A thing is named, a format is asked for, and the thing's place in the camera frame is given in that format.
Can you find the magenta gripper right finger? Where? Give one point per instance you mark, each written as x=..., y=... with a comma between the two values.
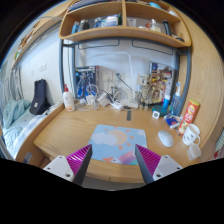
x=154, y=167

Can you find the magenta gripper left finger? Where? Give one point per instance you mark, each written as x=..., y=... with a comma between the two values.
x=72, y=167

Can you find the white computer mouse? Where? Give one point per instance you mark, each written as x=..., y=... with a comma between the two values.
x=165, y=138

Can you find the sky pattern mouse pad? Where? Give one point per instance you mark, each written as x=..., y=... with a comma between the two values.
x=116, y=144

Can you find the clear plastic cup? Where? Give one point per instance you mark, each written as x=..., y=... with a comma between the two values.
x=193, y=151

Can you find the small white clock cube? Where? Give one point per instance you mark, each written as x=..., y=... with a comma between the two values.
x=156, y=114

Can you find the white ceramic mug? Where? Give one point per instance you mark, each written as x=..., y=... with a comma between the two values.
x=191, y=135

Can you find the red chips can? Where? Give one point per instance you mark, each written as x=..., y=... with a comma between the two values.
x=189, y=115

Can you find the blue spray bottle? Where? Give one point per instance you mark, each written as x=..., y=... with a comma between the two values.
x=176, y=100

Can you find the white pump lotion bottle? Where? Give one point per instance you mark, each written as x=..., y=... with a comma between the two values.
x=68, y=99

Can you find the white power strip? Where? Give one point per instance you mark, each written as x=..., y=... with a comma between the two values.
x=117, y=105

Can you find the black backpack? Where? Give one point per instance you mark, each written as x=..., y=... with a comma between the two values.
x=39, y=103

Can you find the white desk lamp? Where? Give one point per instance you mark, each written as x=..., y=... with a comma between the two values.
x=116, y=75

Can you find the teal blanket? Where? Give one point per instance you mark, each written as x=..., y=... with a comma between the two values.
x=16, y=116

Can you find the blue robot model box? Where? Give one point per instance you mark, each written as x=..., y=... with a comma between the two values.
x=87, y=80

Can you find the colourful figure box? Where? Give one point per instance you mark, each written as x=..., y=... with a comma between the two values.
x=161, y=82

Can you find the wooden wall shelf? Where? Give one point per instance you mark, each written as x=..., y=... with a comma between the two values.
x=146, y=19

